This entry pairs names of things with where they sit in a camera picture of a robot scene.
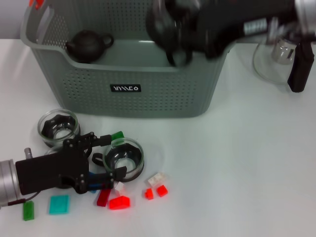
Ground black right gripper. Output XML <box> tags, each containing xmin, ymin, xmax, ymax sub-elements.
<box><xmin>195</xmin><ymin>0</ymin><xmax>297</xmax><ymax>60</ymax></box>

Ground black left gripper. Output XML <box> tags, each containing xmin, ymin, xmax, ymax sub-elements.
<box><xmin>15</xmin><ymin>132</ymin><xmax>128</xmax><ymax>196</ymax></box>

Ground glass teacup with black holder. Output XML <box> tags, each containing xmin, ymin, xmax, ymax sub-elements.
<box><xmin>91</xmin><ymin>137</ymin><xmax>145</xmax><ymax>183</ymax></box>
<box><xmin>145</xmin><ymin>0</ymin><xmax>195</xmax><ymax>67</ymax></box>
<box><xmin>44</xmin><ymin>145</ymin><xmax>77</xmax><ymax>190</ymax></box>
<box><xmin>37</xmin><ymin>108</ymin><xmax>82</xmax><ymax>148</ymax></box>

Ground grey-green perforated storage basket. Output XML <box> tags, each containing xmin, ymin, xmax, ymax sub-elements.
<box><xmin>20</xmin><ymin>0</ymin><xmax>234</xmax><ymax>119</ymax></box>

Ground small green building brick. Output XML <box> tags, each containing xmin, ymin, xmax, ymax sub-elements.
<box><xmin>111</xmin><ymin>130</ymin><xmax>125</xmax><ymax>142</ymax></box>

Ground blue flat building brick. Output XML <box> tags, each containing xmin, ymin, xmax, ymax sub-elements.
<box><xmin>87</xmin><ymin>172</ymin><xmax>109</xmax><ymax>194</ymax></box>

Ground dark red long brick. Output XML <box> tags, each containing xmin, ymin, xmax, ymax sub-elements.
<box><xmin>96</xmin><ymin>189</ymin><xmax>112</xmax><ymax>207</ymax></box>

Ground bright red sloped brick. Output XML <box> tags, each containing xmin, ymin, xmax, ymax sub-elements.
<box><xmin>109</xmin><ymin>195</ymin><xmax>131</xmax><ymax>210</ymax></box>

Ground translucent white building brick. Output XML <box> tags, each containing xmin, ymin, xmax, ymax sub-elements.
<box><xmin>147</xmin><ymin>172</ymin><xmax>166</xmax><ymax>186</ymax></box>

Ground small red building brick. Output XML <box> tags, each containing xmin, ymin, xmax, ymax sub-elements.
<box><xmin>157</xmin><ymin>184</ymin><xmax>169</xmax><ymax>198</ymax></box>

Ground teal flat building brick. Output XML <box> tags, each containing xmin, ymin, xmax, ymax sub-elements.
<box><xmin>48</xmin><ymin>195</ymin><xmax>71</xmax><ymax>215</ymax></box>

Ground long green building brick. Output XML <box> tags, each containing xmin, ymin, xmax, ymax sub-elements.
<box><xmin>23</xmin><ymin>200</ymin><xmax>35</xmax><ymax>221</ymax></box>

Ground dark clay teapot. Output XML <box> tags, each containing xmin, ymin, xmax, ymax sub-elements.
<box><xmin>65</xmin><ymin>30</ymin><xmax>115</xmax><ymax>64</ymax></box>

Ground right gripper plug with cable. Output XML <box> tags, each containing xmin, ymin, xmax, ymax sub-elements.
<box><xmin>268</xmin><ymin>17</ymin><xmax>297</xmax><ymax>46</ymax></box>

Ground glass pitcher with black handle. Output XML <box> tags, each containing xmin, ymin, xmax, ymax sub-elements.
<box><xmin>252</xmin><ymin>34</ymin><xmax>316</xmax><ymax>93</ymax></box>

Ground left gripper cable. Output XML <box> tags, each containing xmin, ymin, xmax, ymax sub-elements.
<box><xmin>7</xmin><ymin>191</ymin><xmax>41</xmax><ymax>206</ymax></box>

